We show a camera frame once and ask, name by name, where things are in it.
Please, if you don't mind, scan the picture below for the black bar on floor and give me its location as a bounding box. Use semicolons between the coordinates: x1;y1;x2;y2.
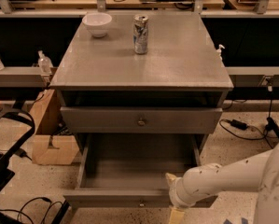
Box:
51;201;70;224

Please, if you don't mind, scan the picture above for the grey top drawer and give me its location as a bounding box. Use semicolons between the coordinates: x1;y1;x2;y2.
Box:
61;107;222;134

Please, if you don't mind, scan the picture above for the black power adapter cable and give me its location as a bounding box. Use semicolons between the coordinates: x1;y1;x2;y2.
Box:
218;118;275;149

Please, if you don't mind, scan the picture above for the black stand leg right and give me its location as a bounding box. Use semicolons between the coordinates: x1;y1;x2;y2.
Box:
266;117;279;139

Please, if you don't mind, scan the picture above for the white bowl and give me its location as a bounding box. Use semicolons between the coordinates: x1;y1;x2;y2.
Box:
82;12;112;37

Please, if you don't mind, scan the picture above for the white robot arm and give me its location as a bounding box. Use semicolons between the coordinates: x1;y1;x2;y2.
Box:
166;143;279;224

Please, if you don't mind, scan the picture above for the grey drawer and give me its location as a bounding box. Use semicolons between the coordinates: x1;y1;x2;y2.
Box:
63;133;217;209
61;107;222;134

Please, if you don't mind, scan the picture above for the grey drawer cabinet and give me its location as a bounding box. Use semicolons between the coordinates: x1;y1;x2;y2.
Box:
51;10;233;148

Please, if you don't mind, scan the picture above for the black chair frame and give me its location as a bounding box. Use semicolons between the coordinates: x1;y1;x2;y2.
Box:
0;107;36;203

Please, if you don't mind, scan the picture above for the clear pump bottle left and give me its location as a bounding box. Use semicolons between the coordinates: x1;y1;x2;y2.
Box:
38;50;53;75

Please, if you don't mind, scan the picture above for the silver blue drink can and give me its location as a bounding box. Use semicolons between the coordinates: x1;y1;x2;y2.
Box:
133;14;148;54

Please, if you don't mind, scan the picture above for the black floor cable left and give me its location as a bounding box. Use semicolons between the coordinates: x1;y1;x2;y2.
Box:
0;196;63;224

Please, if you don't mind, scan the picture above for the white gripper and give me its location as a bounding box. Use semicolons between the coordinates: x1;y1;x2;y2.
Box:
165;168;208;224

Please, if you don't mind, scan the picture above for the wooden block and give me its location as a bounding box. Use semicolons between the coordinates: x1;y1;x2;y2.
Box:
30;90;79;165

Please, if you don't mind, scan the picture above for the small white pump bottle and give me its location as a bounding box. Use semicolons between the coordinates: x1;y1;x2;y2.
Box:
216;44;225;60

